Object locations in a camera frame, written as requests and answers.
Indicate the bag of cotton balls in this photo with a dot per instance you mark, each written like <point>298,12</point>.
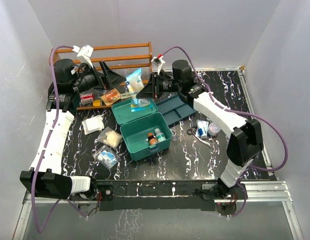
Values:
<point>110,137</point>

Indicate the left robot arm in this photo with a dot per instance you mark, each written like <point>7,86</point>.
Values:
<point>44,178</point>

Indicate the white-green medicine box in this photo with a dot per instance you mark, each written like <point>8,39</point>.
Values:
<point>124,96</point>

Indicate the yellow small box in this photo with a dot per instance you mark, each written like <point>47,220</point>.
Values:
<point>97,103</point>

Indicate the red-white medicine box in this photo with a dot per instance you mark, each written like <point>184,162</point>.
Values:
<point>87,98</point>

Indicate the teal medicine kit box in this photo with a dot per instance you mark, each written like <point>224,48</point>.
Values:
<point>135,126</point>

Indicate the orange medicine box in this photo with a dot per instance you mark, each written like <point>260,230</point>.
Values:
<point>111,97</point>

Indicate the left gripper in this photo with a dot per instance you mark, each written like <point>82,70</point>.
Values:
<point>112,79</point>

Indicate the blue-white swab bag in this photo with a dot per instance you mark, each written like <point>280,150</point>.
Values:
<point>135,85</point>

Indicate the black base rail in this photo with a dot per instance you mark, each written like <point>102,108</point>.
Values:
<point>165,194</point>

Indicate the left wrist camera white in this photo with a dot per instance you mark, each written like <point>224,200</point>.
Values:
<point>84,54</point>

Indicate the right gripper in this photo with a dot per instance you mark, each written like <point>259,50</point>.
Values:
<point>152,87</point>

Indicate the bag of blue-white packets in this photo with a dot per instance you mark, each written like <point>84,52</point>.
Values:
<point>107,157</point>

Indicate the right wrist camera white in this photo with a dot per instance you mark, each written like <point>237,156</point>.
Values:
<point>159,62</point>

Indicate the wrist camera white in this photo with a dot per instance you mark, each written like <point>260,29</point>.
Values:
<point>159,62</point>
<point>84,54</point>

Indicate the blue-grey divided tray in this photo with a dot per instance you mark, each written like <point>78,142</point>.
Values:
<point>173,110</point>

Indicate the brown bottle orange cap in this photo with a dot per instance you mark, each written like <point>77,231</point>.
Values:
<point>152,140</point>

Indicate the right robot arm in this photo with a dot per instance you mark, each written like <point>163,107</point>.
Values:
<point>245,141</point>

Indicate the clear round container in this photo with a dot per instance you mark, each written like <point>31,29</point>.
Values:
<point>213,129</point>

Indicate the white-blue ointment tube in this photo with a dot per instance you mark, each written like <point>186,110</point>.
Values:
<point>202,129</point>

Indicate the black scissors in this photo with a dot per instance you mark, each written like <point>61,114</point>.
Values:
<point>192,131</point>

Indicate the white bottle green label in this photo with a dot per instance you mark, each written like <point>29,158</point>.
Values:
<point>159,135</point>

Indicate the wooden orange shelf rack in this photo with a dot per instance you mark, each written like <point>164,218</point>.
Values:
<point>105,60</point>

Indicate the white gauze pad packet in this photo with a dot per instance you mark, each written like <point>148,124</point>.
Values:
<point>93,124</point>

